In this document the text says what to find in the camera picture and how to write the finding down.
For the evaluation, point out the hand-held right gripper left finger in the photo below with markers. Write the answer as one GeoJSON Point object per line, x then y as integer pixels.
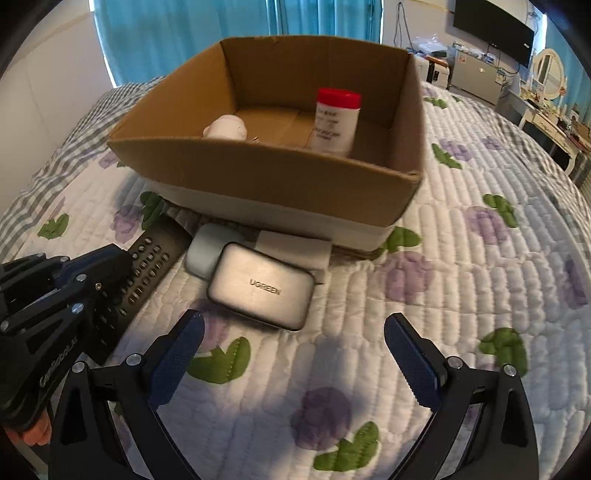
{"type": "Point", "coordinates": [178, 364]}

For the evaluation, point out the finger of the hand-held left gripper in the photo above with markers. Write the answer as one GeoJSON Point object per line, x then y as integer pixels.
{"type": "Point", "coordinates": [55, 311]}
{"type": "Point", "coordinates": [104, 265]}

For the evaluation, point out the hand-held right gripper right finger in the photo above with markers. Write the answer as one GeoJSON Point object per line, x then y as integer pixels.
{"type": "Point", "coordinates": [411, 362]}

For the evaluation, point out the black remote control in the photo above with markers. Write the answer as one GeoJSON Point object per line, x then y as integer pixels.
{"type": "Point", "coordinates": [154, 256]}

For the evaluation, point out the silver charger block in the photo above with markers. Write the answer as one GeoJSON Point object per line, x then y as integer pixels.
{"type": "Point", "coordinates": [258, 286]}

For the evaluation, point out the brown cardboard box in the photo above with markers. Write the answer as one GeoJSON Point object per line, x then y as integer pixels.
{"type": "Point", "coordinates": [277, 184]}

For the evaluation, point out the person's left hand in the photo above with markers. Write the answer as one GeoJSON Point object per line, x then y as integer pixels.
{"type": "Point", "coordinates": [36, 430]}

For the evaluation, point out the floral quilted blanket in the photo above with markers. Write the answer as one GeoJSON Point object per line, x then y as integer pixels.
{"type": "Point", "coordinates": [461, 277]}

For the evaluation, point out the white rounded case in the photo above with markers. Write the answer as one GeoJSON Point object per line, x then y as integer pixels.
{"type": "Point", "coordinates": [203, 256]}

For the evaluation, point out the grey checked bedsheet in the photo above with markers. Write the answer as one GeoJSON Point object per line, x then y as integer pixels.
{"type": "Point", "coordinates": [69, 152]}

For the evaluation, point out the white paper card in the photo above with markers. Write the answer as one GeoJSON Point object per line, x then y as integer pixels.
{"type": "Point", "coordinates": [295, 249]}

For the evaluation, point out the white round plastic object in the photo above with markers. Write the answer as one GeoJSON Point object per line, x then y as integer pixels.
{"type": "Point", "coordinates": [224, 127]}

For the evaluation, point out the teal window curtain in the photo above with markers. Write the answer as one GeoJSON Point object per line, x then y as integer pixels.
{"type": "Point", "coordinates": [575, 69]}
{"type": "Point", "coordinates": [161, 37]}

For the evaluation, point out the white bottle with red cap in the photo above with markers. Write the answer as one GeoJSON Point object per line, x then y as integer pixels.
{"type": "Point", "coordinates": [334, 124]}

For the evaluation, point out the white dressing table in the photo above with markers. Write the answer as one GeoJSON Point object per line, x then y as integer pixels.
{"type": "Point", "coordinates": [554, 134]}

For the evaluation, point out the brown wooden side table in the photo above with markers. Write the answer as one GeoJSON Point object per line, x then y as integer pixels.
{"type": "Point", "coordinates": [437, 71]}

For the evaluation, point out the white chest cabinet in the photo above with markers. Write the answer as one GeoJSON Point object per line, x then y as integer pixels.
{"type": "Point", "coordinates": [475, 76]}

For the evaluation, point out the white oval vanity mirror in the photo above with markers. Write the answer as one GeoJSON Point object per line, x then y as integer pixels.
{"type": "Point", "coordinates": [549, 71]}

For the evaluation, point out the black wall television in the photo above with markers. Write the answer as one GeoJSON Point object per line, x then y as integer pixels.
{"type": "Point", "coordinates": [494, 23]}

